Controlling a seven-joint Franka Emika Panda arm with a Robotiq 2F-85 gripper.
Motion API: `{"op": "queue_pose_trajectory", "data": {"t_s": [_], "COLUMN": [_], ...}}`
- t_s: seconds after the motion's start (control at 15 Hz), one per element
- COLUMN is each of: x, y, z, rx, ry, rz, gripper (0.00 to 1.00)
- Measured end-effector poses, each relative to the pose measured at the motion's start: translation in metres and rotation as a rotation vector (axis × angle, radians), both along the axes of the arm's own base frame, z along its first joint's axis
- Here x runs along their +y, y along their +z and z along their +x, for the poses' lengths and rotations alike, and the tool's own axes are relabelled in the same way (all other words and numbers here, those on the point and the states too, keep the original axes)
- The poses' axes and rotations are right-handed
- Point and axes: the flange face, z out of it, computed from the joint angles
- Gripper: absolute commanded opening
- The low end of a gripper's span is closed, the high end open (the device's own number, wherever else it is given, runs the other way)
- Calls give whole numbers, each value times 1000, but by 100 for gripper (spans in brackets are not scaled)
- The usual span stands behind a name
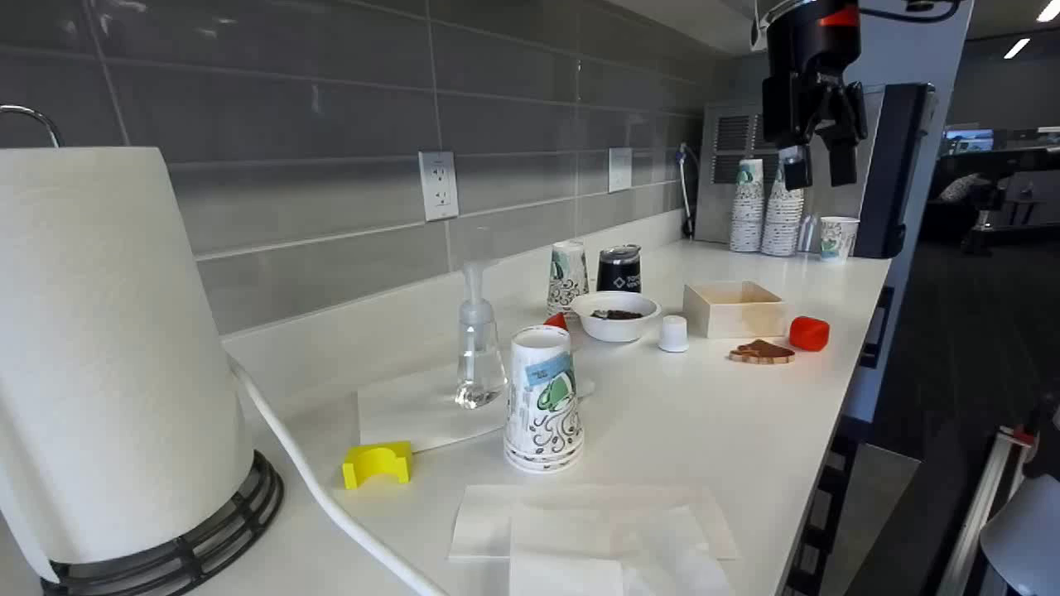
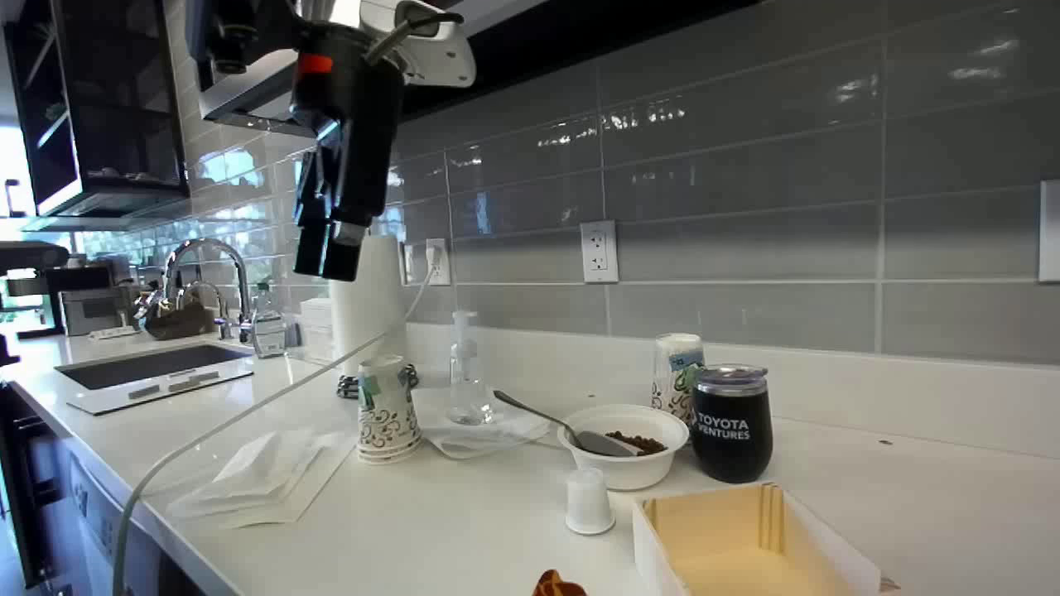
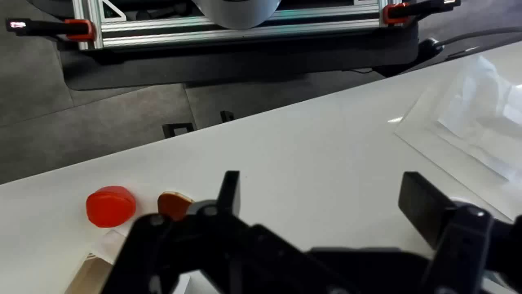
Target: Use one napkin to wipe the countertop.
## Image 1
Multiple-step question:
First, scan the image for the stacked paper cups left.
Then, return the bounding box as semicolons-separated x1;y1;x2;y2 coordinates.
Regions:
728;159;766;250

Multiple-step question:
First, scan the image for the printed paper cup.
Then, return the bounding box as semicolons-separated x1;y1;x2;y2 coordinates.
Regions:
505;324;582;474

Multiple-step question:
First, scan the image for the black monitor panel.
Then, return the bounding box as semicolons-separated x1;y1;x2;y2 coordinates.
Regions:
855;81;929;259

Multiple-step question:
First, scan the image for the black wire towel holder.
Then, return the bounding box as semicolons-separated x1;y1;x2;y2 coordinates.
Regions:
40;452;286;596

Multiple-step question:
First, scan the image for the white napkin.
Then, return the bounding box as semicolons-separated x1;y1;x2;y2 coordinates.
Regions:
450;484;740;560
506;506;737;596
359;367;506;449

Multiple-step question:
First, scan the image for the wooden box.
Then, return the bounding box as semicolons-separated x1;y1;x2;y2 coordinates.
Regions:
683;282;789;338

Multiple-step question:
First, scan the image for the small red object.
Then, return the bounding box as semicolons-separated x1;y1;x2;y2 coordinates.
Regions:
544;311;569;332

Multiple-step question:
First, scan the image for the yellow plastic block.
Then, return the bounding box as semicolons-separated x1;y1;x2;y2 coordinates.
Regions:
343;441;416;490

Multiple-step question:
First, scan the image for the black tumbler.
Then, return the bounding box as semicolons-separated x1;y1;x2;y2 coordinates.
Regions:
597;246;642;291

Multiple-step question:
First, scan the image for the single paper cup far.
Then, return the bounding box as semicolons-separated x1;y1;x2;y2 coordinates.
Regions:
819;216;858;262

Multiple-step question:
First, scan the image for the white paper towel roll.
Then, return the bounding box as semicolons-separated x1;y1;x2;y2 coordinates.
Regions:
0;150;253;577

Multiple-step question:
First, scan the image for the white power cable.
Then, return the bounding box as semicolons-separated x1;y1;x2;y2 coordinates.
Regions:
232;367;444;596

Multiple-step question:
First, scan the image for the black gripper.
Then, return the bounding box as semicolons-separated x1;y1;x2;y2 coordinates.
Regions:
762;0;866;190

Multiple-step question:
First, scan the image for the white bowl with spoon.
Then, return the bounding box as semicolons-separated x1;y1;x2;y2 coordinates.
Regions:
569;291;661;343

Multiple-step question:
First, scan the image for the white wall outlet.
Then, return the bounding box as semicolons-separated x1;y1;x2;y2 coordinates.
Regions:
418;152;462;221
611;150;634;193

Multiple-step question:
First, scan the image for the white napkin under bottle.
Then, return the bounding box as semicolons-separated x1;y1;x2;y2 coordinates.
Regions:
359;367;506;449

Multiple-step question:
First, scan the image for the clear glass bottle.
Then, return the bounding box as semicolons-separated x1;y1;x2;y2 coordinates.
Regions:
458;262;506;411

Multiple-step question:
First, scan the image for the printed cup by wall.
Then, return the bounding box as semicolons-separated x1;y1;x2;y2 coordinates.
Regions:
547;240;589;307

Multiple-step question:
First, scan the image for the small white cap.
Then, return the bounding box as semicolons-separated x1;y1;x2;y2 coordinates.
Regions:
661;314;689;355

